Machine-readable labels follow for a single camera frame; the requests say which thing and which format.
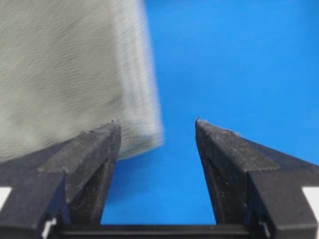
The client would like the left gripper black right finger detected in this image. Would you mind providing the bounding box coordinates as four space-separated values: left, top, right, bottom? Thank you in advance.
195 119 319 236

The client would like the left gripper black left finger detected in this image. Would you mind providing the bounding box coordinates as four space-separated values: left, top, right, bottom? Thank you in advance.
0 121 121 236

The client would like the blue table cloth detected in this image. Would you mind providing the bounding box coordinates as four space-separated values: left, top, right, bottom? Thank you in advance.
101 0 319 224

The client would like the grey microfibre towel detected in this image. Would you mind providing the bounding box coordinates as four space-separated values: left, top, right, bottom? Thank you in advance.
0 0 163 162

